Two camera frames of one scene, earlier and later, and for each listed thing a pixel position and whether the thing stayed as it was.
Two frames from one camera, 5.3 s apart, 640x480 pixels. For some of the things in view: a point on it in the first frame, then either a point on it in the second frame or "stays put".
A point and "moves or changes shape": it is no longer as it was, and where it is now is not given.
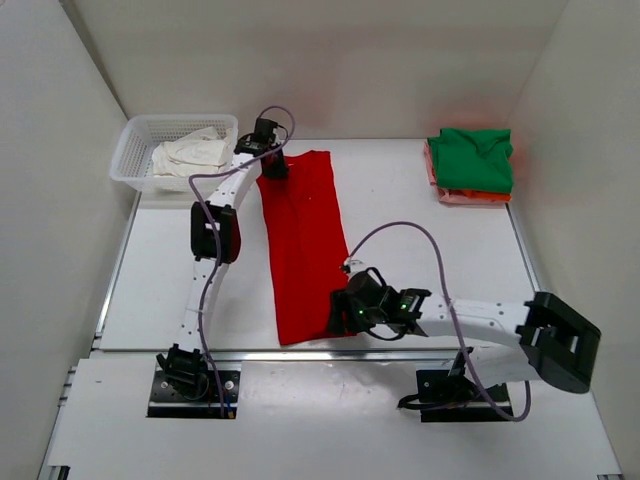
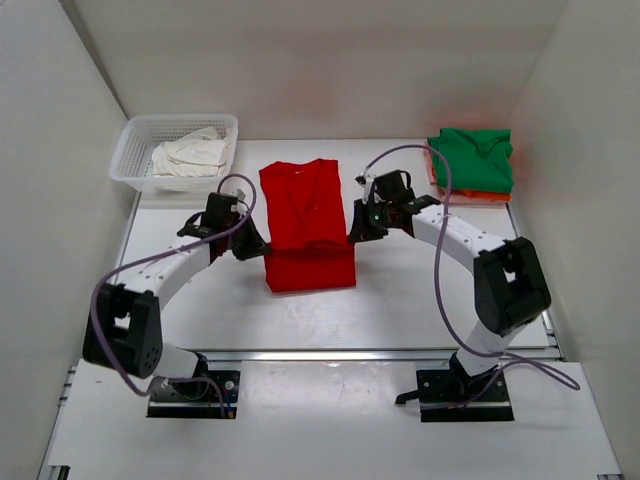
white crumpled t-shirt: x=201 y=152 stays put
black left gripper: x=274 y=166 -> x=242 y=238
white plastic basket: x=160 y=152 stays put
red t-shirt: x=307 y=247 moves or changes shape
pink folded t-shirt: x=443 y=194 stays put
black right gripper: x=338 y=314 -> x=368 y=220
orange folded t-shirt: x=485 y=195 stays put
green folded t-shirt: x=473 y=159 stays put
